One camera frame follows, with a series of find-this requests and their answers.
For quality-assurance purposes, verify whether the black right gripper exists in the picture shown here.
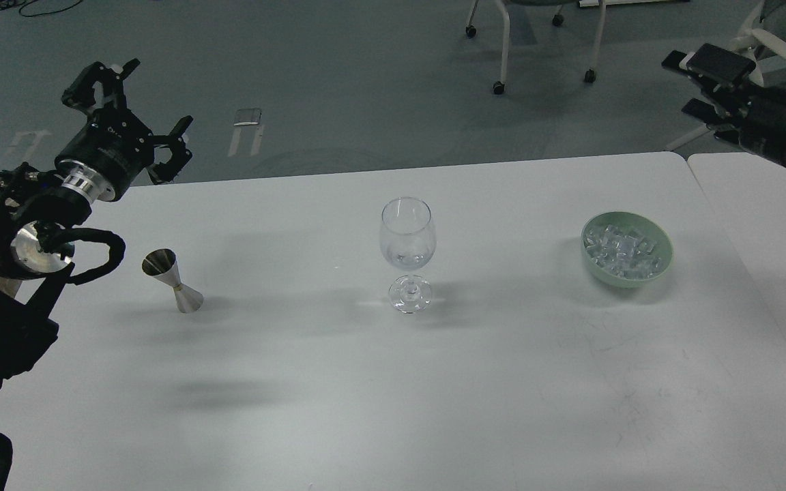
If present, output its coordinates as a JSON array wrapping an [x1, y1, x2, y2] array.
[[661, 50, 786, 168]]

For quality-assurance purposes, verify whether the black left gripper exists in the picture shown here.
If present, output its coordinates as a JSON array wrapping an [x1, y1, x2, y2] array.
[[54, 59, 194, 202]]

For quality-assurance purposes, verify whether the steel double jigger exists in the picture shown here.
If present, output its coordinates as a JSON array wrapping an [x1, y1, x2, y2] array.
[[141, 248, 205, 314]]

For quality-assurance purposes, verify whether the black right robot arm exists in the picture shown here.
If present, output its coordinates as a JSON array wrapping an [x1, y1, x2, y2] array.
[[661, 44, 786, 168]]

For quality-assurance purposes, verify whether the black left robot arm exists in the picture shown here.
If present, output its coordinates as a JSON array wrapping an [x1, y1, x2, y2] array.
[[0, 59, 192, 389]]

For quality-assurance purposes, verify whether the pile of ice cubes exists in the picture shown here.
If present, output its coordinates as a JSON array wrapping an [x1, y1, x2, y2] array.
[[583, 223, 667, 280]]

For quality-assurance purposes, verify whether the clear wine glass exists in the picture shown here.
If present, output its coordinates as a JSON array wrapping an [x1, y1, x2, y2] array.
[[379, 196, 437, 314]]

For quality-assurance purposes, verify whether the green bowl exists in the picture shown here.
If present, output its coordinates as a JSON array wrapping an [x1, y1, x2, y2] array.
[[580, 211, 674, 289]]

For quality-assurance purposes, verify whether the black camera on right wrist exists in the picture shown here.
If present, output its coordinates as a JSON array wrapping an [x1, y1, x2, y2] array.
[[680, 44, 756, 87]]

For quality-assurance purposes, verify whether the white chair frame with casters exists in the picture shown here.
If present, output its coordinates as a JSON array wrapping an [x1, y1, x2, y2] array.
[[464, 1, 609, 95]]

